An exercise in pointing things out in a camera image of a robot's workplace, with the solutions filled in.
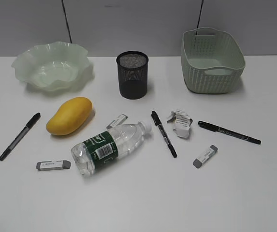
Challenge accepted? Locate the white waste paper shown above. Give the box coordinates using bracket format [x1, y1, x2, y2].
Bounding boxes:
[167, 109, 193, 139]

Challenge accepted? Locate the clear water bottle green label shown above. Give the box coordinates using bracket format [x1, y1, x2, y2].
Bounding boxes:
[71, 121, 152, 175]

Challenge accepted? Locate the yellow mango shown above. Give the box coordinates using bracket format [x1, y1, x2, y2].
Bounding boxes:
[46, 97, 93, 136]

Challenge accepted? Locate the black marker pen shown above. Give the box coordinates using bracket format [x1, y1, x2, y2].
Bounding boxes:
[198, 121, 261, 145]
[151, 111, 177, 158]
[0, 112, 41, 161]

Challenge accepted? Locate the grey white eraser middle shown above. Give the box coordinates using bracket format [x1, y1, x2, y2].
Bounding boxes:
[106, 114, 128, 129]

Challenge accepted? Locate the grey white eraser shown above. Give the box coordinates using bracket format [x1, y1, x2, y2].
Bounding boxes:
[106, 114, 128, 129]
[193, 145, 218, 169]
[36, 160, 71, 171]

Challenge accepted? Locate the black mesh pen holder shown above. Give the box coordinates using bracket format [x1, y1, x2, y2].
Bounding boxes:
[116, 51, 149, 100]

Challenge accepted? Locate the grey white eraser right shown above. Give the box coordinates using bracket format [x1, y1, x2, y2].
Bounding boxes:
[193, 145, 218, 169]

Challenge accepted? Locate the pale green woven basket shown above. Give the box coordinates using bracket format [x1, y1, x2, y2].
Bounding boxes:
[181, 27, 246, 94]

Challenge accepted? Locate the pale green wavy plate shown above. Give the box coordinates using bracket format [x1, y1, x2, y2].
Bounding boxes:
[11, 42, 91, 92]

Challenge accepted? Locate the grey white eraser left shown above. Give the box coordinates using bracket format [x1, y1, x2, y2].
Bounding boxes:
[36, 160, 71, 171]

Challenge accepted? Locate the black wall cable right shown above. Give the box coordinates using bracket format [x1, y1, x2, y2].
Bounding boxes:
[197, 0, 204, 29]

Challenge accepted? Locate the black wall cable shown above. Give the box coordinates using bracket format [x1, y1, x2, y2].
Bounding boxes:
[197, 0, 204, 29]
[61, 0, 73, 44]

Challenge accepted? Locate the black wall cable left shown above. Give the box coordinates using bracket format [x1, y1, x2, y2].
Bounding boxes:
[61, 0, 73, 44]

